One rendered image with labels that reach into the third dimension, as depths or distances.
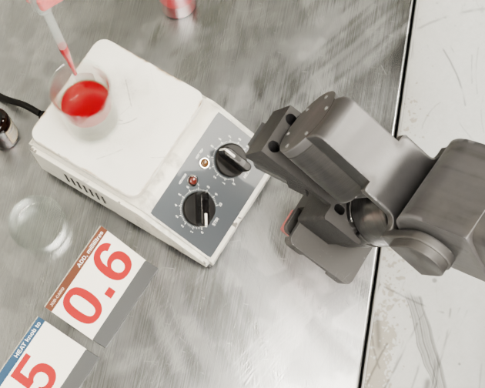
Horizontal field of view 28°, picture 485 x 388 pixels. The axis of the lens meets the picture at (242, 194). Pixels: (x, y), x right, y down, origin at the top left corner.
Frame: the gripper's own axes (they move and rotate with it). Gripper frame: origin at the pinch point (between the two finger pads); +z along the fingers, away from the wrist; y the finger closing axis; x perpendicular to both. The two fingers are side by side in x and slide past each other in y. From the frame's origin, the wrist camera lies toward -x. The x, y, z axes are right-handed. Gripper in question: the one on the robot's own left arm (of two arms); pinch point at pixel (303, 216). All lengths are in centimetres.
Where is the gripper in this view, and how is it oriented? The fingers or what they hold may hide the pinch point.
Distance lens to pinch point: 87.3
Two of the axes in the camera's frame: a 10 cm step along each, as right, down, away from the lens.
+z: -3.6, 0.6, 9.3
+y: -5.3, 8.1, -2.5
